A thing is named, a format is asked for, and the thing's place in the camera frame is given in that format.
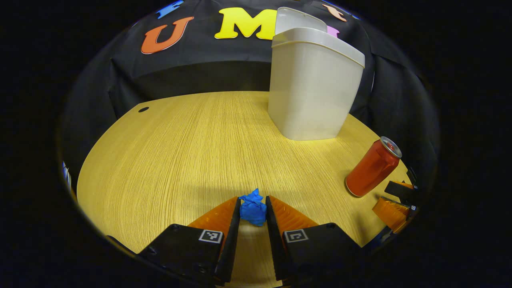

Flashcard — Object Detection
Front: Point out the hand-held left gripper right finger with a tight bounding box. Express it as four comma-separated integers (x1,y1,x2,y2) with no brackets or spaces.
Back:
265,195,362,282

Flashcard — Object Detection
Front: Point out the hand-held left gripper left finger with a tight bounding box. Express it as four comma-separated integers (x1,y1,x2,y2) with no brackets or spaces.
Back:
138,196,242,286

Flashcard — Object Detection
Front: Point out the red pop can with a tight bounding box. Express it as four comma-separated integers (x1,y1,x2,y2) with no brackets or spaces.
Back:
345,136,402,198

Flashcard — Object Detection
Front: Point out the blue paper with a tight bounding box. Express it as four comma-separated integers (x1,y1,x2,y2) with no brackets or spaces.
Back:
239,188,268,227

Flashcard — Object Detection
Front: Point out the white desktop garbage bin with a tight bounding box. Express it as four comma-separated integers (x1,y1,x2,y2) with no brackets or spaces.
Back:
267,7,366,141

